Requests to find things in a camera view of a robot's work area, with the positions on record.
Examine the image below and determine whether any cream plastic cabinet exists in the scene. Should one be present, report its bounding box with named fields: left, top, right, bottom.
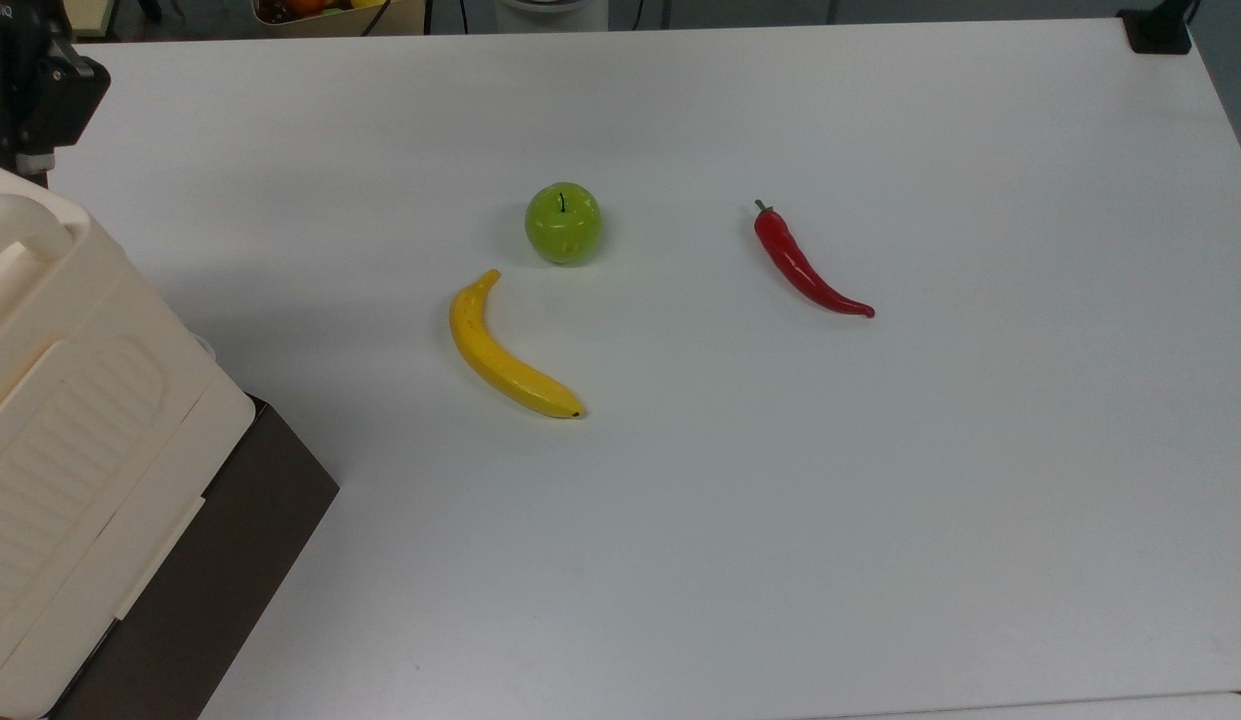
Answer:
left=0, top=160, right=257, bottom=720

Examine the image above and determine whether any black clamp mount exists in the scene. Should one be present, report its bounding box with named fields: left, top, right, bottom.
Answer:
left=1118, top=0, right=1199, bottom=55

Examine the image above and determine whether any red chili pepper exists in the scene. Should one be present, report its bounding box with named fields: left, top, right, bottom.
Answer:
left=753, top=199, right=877, bottom=319

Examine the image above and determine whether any bowl of fruit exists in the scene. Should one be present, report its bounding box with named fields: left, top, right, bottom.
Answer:
left=252, top=0, right=427, bottom=39

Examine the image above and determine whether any yellow banana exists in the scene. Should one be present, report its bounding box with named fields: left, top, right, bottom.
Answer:
left=449, top=268, right=587, bottom=420

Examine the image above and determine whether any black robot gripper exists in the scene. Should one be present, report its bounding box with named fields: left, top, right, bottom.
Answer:
left=0, top=0, right=112, bottom=190

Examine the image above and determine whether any yellow-green box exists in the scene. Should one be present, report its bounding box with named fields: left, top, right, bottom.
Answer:
left=64, top=0, right=118, bottom=39

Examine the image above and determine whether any green apple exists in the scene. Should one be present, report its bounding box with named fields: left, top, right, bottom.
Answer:
left=524, top=181, right=603, bottom=266

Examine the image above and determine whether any dark brown base board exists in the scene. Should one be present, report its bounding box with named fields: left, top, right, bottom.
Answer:
left=42, top=395, right=340, bottom=720

